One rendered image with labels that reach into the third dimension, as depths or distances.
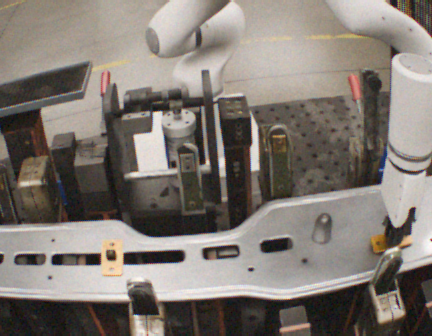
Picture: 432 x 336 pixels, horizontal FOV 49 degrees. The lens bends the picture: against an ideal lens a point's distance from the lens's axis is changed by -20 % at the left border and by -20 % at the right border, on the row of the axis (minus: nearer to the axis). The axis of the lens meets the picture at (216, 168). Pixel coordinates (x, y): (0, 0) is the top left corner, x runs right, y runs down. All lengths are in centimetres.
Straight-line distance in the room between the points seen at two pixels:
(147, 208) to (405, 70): 58
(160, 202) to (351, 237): 36
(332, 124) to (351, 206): 76
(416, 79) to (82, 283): 61
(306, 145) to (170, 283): 85
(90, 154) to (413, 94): 60
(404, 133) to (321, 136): 94
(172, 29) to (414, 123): 62
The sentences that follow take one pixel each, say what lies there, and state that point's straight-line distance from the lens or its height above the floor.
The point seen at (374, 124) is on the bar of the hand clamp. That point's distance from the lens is 99.
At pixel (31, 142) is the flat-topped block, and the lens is 115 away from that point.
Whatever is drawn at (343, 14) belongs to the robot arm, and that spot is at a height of 138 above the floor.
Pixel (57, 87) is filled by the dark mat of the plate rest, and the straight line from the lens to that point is 109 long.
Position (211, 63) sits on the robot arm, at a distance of 127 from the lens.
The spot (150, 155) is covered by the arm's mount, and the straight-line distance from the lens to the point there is 145.
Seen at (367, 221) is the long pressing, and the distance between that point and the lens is 94.
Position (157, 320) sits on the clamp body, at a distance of 75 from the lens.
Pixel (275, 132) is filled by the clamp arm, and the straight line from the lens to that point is 95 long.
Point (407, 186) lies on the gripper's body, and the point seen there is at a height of 117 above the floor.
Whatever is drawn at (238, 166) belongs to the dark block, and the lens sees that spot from 102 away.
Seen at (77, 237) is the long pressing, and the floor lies 100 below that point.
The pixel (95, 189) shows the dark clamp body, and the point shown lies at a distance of 101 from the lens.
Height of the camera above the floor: 165
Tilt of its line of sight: 38 degrees down
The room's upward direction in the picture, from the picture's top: 5 degrees counter-clockwise
